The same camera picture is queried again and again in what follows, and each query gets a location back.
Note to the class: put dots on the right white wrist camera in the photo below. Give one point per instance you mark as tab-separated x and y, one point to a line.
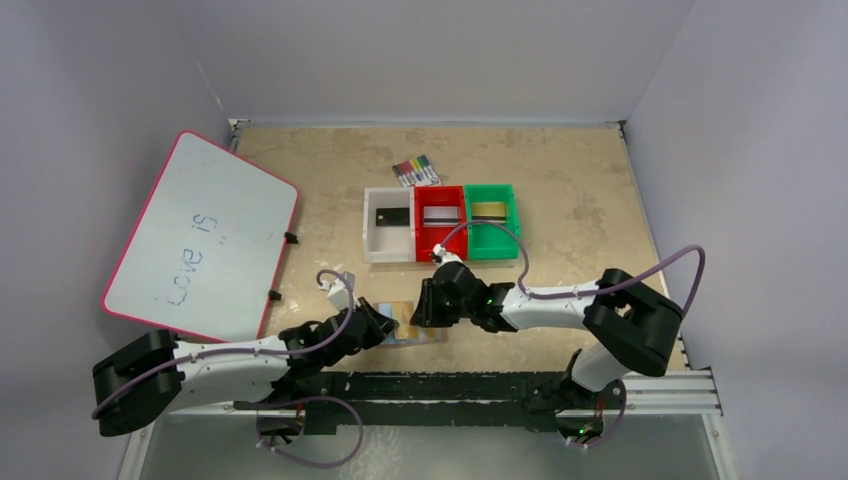
440	255

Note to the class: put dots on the pack of coloured markers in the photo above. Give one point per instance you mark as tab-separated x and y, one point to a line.
416	172

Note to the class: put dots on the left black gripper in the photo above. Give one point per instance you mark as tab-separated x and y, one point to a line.
382	324

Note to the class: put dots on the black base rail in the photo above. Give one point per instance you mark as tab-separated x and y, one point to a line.
537	401

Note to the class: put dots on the pink leather card holder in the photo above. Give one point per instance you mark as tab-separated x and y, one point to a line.
439	335

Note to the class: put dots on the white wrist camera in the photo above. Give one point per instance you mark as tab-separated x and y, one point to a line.
440	255
339	294

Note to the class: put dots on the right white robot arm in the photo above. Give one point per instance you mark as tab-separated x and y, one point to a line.
635	326

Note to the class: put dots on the silver credit card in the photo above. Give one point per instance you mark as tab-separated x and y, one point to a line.
441	216

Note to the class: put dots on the green plastic bin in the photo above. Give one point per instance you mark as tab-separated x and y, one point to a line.
487	242

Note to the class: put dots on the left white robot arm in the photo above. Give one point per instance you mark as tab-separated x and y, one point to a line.
158	373

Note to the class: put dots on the black credit card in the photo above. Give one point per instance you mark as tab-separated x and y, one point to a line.
392	217

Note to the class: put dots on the white plastic bin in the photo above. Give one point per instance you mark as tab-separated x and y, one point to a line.
387	244

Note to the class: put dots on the orange credit card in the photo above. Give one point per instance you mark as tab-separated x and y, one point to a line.
496	212
406	333

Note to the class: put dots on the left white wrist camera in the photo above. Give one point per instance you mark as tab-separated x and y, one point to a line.
339	294

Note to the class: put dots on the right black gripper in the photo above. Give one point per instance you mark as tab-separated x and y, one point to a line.
429	302

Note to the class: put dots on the red framed whiteboard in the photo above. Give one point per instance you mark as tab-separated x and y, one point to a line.
206	248

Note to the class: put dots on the red plastic bin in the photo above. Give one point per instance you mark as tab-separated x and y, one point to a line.
427	237

